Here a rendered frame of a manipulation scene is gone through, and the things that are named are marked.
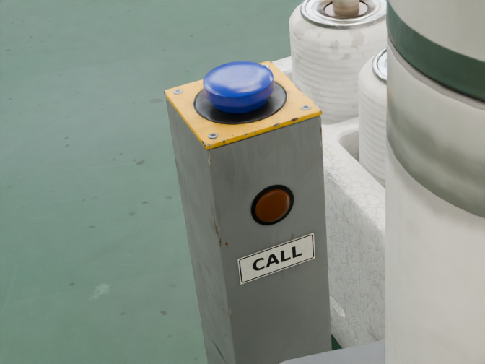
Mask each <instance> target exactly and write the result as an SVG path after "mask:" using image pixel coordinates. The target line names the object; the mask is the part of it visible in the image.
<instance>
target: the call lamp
mask: <svg viewBox="0 0 485 364"><path fill-rule="evenodd" d="M290 204H291V199H290V196H289V194H288V193H287V192H286V191H284V190H281V189H274V190H271V191H269V192H267V193H265V194H264V195H263V196H262V197H261V198H260V199H259V200H258V203H257V204H256V207H255V213H256V216H257V218H258V219H259V220H261V221H263V222H274V221H277V220H279V219H280V218H282V217H283V216H284V215H285V214H286V213H287V211H288V210H289V207H290Z"/></svg>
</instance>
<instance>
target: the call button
mask: <svg viewBox="0 0 485 364"><path fill-rule="evenodd" d="M203 86H204V95H205V97H206V99H207V100H209V101H210V102H212V103H213V105H214V107H215V108H217V109H218V110H220V111H223V112H226V113H247V112H250V111H254V110H256V109H258V108H260V107H261V106H263V105H264V104H265V103H266V101H267V100H268V96H269V95H271V93H272V92H273V91H274V75H273V73H272V71H271V70H270V69H269V68H267V67H266V66H263V65H261V64H258V63H255V62H251V61H235V62H230V63H227V64H222V65H220V66H218V67H216V68H214V69H212V70H211V71H210V72H209V73H208V74H207V75H206V76H205V77H204V80H203Z"/></svg>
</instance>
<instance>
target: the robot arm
mask: <svg viewBox="0 0 485 364"><path fill-rule="evenodd" d="M386 27H387V105H386V148H385V364H485V0H386Z"/></svg>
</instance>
